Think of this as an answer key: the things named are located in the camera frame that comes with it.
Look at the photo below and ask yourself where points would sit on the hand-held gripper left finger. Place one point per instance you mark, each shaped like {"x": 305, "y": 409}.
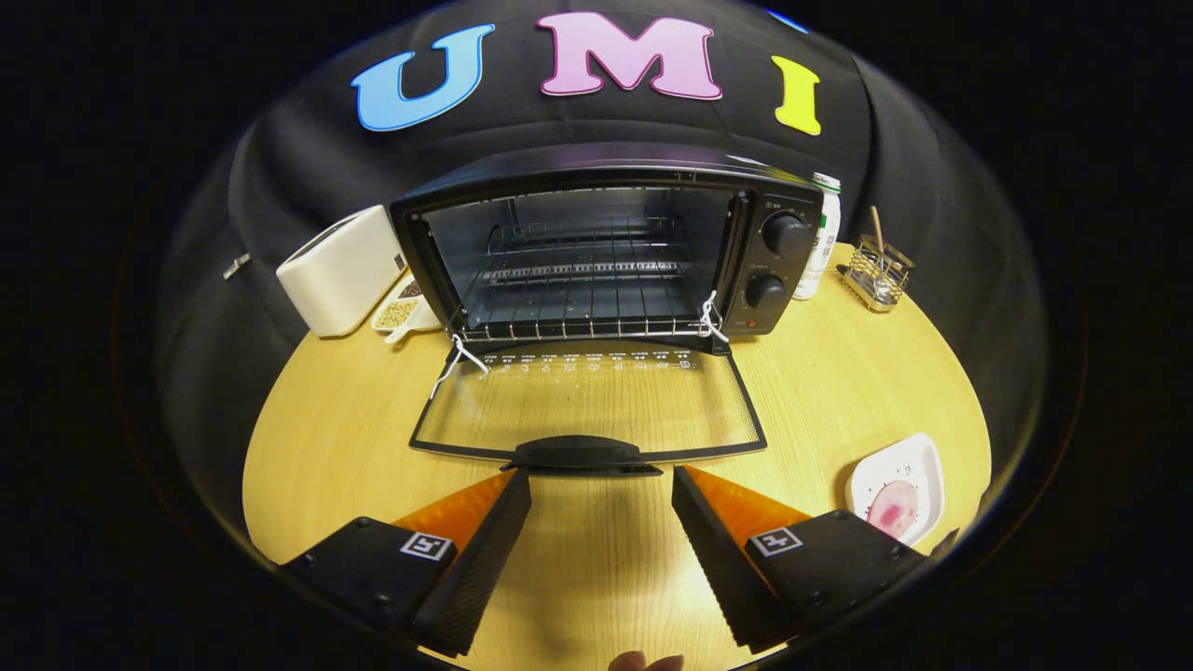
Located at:
{"x": 485, "y": 568}

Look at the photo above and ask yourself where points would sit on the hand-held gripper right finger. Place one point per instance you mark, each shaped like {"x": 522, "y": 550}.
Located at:
{"x": 722, "y": 568}

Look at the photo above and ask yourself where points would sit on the pink ham slice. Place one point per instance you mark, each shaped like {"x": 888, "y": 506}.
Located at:
{"x": 893, "y": 508}

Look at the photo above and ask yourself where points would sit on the white square plate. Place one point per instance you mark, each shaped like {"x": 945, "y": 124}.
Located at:
{"x": 909, "y": 466}

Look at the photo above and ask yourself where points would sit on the black toaster oven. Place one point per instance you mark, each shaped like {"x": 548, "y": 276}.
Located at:
{"x": 596, "y": 172}

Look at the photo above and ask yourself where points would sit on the metal oven rack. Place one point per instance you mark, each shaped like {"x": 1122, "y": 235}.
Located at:
{"x": 578, "y": 328}

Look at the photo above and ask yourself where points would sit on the white toaster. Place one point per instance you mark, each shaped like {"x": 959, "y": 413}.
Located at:
{"x": 340, "y": 275}

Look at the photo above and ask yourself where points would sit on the small dish of beans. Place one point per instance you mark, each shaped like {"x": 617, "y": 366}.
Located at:
{"x": 401, "y": 312}

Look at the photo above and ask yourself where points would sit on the white green bottle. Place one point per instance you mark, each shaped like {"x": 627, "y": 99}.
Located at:
{"x": 820, "y": 252}

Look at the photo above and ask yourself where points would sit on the wooden stick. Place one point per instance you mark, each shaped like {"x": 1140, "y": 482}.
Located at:
{"x": 877, "y": 228}

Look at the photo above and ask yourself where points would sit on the silver cloth clip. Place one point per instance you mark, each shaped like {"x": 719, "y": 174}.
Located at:
{"x": 236, "y": 267}

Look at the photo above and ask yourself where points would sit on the black backdrop cloth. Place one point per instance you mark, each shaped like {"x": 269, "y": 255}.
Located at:
{"x": 280, "y": 168}

